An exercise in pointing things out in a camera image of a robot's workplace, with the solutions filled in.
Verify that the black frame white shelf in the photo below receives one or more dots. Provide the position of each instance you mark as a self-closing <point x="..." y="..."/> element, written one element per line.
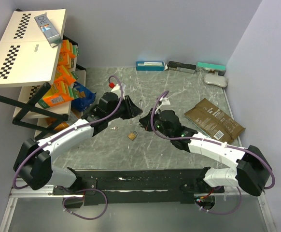
<point x="28" y="113"/>

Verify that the black flat box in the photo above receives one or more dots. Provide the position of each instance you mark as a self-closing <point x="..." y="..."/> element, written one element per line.
<point x="182" y="67"/>

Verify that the checkerboard calibration board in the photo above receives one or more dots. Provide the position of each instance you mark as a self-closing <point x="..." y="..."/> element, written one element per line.
<point x="26" y="57"/>

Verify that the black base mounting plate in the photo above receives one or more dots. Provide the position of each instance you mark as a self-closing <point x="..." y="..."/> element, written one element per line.
<point x="140" y="186"/>

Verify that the orange snack bag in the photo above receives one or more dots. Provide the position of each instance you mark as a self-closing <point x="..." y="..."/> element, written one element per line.
<point x="63" y="125"/>

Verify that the grey white pouch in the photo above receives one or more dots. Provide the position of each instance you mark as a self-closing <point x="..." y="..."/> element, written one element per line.
<point x="217" y="80"/>

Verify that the blue flat box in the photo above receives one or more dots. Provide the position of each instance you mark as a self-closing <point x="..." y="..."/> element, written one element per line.
<point x="152" y="66"/>

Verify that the short shackle brass padlock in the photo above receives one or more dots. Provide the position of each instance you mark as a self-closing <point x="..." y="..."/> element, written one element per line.
<point x="132" y="136"/>

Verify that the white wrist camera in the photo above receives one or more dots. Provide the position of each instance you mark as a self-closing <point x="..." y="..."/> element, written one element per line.
<point x="163" y="104"/>
<point x="117" y="90"/>

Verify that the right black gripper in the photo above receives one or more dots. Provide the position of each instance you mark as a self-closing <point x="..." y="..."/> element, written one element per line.
<point x="145" y="122"/>

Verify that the silver blue carton box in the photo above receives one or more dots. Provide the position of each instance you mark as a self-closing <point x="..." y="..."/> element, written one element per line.
<point x="48" y="30"/>

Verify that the brown foil package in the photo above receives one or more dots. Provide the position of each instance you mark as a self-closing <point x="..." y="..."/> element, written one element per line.
<point x="214" y="122"/>

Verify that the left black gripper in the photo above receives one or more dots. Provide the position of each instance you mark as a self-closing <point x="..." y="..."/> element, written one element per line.
<point x="132" y="109"/>

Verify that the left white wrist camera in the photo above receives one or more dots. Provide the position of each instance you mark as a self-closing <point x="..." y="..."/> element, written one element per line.
<point x="117" y="90"/>

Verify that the teal flat box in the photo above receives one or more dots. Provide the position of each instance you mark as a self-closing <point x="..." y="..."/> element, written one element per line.
<point x="210" y="68"/>

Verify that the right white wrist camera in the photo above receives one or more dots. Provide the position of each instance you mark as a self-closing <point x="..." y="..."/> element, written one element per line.
<point x="163" y="104"/>

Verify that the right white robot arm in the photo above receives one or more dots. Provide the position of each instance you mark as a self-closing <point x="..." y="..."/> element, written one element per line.
<point x="246" y="168"/>

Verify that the orange green snack box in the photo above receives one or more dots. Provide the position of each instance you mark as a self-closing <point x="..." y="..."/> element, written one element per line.
<point x="59" y="93"/>

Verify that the stacked orange snack boxes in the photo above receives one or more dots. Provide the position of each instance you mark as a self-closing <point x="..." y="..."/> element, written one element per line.
<point x="66" y="64"/>

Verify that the blue doritos chip bag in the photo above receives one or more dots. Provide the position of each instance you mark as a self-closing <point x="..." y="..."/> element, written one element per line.
<point x="84" y="99"/>

